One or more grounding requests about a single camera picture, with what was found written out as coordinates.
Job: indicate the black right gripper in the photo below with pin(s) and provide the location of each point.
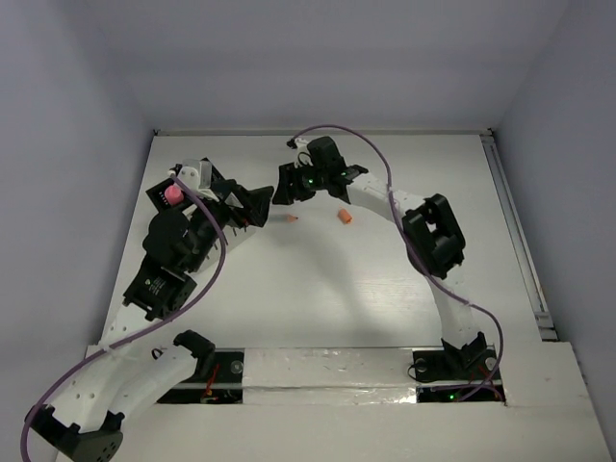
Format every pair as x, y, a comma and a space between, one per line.
286, 192

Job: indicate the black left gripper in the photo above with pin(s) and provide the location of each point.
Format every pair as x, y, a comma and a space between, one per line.
236, 199

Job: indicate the orange-tipped clear marker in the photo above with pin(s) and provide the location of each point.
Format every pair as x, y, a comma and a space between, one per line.
282, 218

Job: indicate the orange marker cap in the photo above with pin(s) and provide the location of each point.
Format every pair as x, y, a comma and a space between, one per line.
344, 216

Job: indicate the pink-capped marker tube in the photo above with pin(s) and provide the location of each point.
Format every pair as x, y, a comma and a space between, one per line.
173, 195

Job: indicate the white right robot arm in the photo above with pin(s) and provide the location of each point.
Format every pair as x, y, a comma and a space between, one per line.
432, 236

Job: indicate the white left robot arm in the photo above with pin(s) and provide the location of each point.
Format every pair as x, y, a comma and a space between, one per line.
138, 359

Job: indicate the white slotted organizer box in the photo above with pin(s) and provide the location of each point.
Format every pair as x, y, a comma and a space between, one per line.
205, 240

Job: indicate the black slotted organizer box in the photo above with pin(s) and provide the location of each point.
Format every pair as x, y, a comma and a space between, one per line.
156, 193

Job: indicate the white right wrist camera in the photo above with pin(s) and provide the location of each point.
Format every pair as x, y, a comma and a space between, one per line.
300, 147

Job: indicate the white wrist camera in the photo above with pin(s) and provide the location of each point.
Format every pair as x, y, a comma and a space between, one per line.
300, 147
196, 175

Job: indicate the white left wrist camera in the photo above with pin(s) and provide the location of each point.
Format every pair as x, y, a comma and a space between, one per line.
196, 175

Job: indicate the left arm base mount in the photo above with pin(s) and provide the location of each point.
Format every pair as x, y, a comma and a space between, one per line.
218, 374

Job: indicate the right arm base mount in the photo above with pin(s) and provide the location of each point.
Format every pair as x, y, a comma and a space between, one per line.
449, 374

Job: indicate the aluminium rail at wall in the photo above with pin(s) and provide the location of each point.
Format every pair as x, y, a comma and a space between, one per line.
538, 303

